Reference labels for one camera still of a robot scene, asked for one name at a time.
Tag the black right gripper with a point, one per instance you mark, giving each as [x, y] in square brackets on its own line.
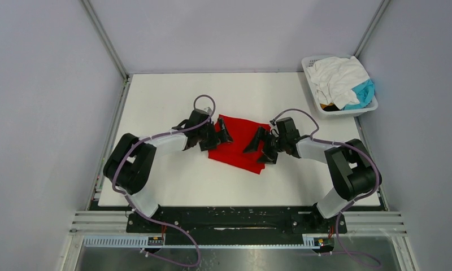
[269, 157]

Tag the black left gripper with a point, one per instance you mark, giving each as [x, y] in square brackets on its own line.
[213, 143]

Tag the red t shirt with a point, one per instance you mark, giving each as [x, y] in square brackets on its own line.
[242, 132]

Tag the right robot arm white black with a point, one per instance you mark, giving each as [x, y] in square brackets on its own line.
[353, 172]

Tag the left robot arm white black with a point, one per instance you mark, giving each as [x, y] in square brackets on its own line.
[129, 165]

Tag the dark garment in basket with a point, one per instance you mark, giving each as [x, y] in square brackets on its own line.
[329, 107]

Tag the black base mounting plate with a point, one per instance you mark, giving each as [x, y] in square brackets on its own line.
[216, 226]

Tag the white plastic laundry basket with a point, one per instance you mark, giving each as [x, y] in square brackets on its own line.
[308, 62]

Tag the white t shirt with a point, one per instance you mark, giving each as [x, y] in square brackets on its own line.
[333, 79]

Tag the light blue t shirt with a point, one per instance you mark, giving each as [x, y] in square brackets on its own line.
[365, 93]

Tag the aluminium front frame rails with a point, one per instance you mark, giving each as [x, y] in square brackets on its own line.
[99, 222]

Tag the aluminium frame rail right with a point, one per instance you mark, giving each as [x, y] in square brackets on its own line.
[383, 6]

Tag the aluminium frame rail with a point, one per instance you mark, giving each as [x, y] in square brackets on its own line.
[104, 38]
[383, 6]

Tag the aluminium frame rail left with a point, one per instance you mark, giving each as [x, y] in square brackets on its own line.
[104, 38]

